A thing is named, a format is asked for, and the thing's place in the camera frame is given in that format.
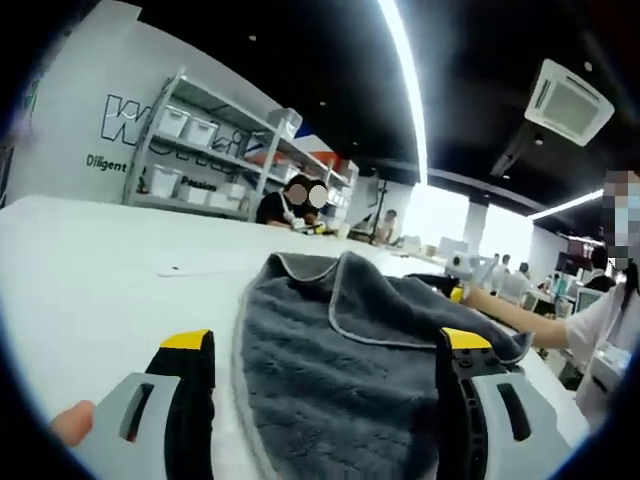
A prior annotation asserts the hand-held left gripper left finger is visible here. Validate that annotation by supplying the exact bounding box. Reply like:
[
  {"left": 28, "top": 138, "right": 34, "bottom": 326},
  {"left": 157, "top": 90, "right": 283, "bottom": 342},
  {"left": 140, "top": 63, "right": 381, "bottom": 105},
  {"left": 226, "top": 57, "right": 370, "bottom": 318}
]
[{"left": 71, "top": 327, "right": 218, "bottom": 480}]

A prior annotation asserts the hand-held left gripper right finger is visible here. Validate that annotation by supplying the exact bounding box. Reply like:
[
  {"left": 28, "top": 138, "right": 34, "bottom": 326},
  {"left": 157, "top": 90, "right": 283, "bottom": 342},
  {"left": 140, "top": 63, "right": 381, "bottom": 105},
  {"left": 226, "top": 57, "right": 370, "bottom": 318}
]
[{"left": 433, "top": 326, "right": 575, "bottom": 480}]

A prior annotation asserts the grey towel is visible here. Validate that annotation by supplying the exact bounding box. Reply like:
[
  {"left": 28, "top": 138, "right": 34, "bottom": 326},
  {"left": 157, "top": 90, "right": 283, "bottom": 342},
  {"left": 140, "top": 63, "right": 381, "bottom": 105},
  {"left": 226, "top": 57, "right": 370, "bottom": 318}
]
[{"left": 231, "top": 250, "right": 537, "bottom": 480}]

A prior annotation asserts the person's left hand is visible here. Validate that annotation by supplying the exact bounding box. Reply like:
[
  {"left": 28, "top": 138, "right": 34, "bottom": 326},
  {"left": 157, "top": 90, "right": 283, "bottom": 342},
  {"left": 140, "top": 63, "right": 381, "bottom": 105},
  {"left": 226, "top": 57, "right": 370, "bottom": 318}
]
[{"left": 48, "top": 398, "right": 97, "bottom": 449}]

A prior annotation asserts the black tripod stand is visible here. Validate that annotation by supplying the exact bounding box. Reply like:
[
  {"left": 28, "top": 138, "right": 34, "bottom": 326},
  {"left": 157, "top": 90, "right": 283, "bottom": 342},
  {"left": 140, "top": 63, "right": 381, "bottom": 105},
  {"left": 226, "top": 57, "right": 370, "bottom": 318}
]
[{"left": 371, "top": 178, "right": 392, "bottom": 245}]

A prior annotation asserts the white ceiling light strip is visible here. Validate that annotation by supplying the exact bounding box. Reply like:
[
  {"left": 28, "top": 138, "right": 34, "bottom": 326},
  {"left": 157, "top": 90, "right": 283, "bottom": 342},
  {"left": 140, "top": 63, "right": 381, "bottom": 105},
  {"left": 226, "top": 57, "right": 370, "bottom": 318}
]
[
  {"left": 376, "top": 0, "right": 430, "bottom": 185},
  {"left": 528, "top": 188, "right": 607, "bottom": 222}
]

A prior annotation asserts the white power strip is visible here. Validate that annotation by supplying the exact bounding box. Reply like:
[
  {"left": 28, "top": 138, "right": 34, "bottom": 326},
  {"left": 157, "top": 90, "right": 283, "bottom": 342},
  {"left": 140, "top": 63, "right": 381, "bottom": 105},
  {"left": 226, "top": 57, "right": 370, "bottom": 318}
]
[{"left": 156, "top": 266, "right": 252, "bottom": 279}]

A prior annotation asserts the white table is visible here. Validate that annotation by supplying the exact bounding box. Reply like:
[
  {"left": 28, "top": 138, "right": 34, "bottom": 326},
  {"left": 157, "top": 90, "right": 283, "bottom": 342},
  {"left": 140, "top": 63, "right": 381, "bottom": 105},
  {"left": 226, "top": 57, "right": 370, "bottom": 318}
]
[{"left": 0, "top": 193, "right": 592, "bottom": 480}]

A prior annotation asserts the grey chest device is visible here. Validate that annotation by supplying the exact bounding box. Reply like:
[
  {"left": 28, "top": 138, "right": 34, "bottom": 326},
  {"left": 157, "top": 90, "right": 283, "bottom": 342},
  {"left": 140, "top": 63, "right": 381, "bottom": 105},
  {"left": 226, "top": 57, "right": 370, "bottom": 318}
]
[{"left": 588, "top": 341, "right": 635, "bottom": 397}]

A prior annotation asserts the person's white shirt torso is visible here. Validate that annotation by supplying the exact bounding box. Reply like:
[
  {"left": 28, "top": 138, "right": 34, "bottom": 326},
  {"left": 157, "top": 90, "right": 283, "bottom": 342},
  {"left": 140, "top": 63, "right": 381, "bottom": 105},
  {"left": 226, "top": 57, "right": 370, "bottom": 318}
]
[{"left": 563, "top": 258, "right": 640, "bottom": 432}]

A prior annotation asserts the ceiling air conditioner unit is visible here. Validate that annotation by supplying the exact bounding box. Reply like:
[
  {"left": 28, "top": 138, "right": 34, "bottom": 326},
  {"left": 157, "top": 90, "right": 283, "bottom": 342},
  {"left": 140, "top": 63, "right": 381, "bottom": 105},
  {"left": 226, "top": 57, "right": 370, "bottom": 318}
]
[{"left": 522, "top": 57, "right": 616, "bottom": 149}]

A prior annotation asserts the grey metal storage shelf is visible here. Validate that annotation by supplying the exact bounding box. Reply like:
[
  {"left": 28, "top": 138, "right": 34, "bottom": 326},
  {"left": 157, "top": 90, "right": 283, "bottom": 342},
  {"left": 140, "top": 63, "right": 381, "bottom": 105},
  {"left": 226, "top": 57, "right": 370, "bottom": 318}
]
[{"left": 121, "top": 66, "right": 362, "bottom": 237}]

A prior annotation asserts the group of white storage boxes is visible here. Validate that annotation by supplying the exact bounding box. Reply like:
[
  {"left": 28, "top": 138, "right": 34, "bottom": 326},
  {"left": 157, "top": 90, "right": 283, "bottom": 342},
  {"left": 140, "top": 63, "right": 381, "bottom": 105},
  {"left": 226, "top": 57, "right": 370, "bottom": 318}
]
[{"left": 149, "top": 104, "right": 360, "bottom": 222}]

